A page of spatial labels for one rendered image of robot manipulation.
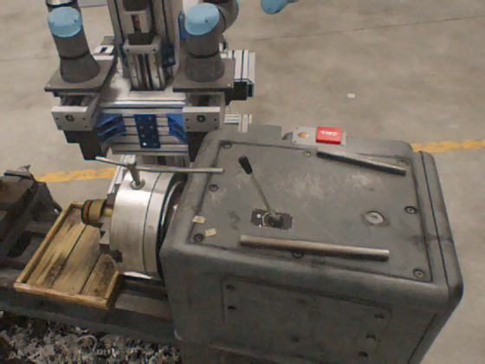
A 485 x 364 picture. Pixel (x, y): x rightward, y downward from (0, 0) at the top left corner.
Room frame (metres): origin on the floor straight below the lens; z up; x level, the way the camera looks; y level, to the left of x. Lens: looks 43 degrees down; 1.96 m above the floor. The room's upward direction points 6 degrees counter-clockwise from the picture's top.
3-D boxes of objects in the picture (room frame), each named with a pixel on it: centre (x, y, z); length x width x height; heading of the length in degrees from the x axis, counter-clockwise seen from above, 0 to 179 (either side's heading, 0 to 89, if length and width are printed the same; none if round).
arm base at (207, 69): (1.43, -0.08, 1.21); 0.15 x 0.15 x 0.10
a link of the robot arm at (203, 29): (1.44, -0.09, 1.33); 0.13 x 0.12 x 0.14; 148
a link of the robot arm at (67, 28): (1.53, 0.41, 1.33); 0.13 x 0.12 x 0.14; 10
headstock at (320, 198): (0.67, -0.25, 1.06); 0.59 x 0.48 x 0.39; 71
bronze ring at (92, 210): (0.83, 0.28, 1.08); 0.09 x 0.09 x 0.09; 72
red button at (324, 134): (0.85, -0.36, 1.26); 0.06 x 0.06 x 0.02; 71
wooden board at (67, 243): (0.87, 0.37, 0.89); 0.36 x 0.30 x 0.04; 161
